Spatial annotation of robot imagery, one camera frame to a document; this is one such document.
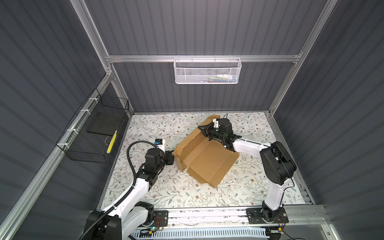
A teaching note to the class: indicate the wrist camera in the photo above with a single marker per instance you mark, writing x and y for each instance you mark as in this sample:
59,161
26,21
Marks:
161,144
216,123

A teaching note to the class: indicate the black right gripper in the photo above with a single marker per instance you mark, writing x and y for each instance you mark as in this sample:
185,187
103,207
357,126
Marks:
207,130

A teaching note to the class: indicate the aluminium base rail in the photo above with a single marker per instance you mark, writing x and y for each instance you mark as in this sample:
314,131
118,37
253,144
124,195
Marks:
237,216

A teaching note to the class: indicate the aluminium horizontal frame bar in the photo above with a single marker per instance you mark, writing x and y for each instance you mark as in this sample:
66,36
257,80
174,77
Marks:
196,58

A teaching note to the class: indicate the aluminium frame corner post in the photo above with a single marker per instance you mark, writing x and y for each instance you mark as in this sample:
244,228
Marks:
90,27

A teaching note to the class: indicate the black wire mesh basket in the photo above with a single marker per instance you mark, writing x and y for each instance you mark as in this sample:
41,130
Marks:
79,145

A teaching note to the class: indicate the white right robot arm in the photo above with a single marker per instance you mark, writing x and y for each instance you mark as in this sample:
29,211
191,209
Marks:
278,164

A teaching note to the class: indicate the brown cardboard box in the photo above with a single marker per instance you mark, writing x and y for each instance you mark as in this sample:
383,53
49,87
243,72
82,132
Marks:
206,161

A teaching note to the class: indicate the white wire mesh basket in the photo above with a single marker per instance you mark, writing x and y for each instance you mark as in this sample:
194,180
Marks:
191,73

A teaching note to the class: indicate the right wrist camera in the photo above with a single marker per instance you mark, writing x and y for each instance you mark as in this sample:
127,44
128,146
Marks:
216,123

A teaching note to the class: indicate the white vented cable duct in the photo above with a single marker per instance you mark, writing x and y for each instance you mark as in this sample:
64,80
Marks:
237,233

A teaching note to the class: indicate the black foam pad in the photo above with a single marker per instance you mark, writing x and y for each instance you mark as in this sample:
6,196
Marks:
105,124

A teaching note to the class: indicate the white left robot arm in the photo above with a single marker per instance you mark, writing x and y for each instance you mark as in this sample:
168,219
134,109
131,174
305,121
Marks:
128,212

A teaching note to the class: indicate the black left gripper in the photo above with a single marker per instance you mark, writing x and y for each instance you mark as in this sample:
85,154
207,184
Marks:
169,158

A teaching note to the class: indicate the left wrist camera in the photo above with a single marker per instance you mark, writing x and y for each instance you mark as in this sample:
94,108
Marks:
161,144

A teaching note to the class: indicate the items in white basket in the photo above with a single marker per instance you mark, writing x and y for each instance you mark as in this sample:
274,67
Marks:
229,79

